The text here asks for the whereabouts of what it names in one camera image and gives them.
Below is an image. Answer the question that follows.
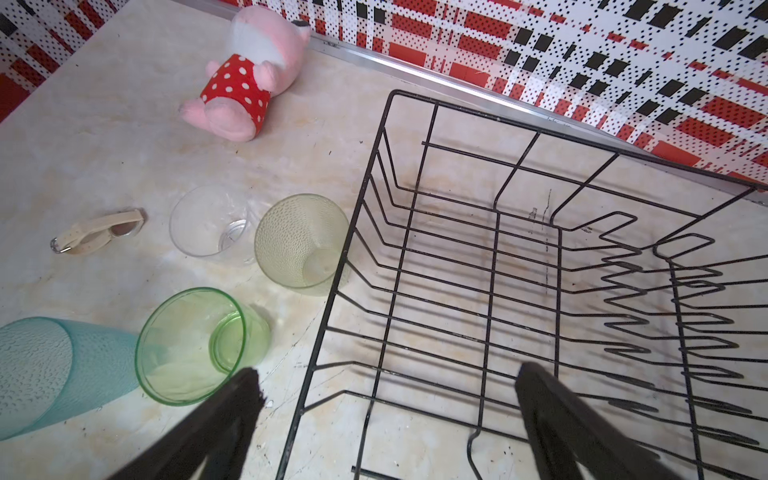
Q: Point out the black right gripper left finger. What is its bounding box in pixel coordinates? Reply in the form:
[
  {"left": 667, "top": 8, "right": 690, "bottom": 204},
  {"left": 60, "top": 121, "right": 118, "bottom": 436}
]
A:
[{"left": 111, "top": 368, "right": 265, "bottom": 479}]

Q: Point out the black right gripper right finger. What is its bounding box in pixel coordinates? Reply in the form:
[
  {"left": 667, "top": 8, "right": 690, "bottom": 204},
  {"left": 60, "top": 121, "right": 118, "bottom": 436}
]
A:
[{"left": 515, "top": 362, "right": 679, "bottom": 479}]

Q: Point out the bright green plastic cup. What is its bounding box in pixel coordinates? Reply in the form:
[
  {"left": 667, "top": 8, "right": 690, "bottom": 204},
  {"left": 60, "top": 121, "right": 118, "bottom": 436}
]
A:
[{"left": 134, "top": 287, "right": 272, "bottom": 406}]

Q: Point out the teal textured plastic cup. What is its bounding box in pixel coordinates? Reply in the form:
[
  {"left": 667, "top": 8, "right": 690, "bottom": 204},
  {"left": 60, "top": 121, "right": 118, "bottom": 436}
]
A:
[{"left": 1, "top": 317, "right": 138, "bottom": 440}]

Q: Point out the clear glass cup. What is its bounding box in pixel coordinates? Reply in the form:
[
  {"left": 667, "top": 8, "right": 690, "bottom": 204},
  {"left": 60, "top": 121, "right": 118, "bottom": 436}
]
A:
[{"left": 169, "top": 185, "right": 253, "bottom": 265}]

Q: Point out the pink plush toy polka dress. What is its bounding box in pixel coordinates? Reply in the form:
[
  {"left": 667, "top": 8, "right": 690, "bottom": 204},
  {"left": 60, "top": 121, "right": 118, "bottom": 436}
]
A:
[{"left": 179, "top": 5, "right": 312, "bottom": 142}]

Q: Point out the black wire dish rack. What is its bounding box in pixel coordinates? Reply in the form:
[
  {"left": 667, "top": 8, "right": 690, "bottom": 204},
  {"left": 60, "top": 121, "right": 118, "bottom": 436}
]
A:
[{"left": 277, "top": 90, "right": 767, "bottom": 479}]

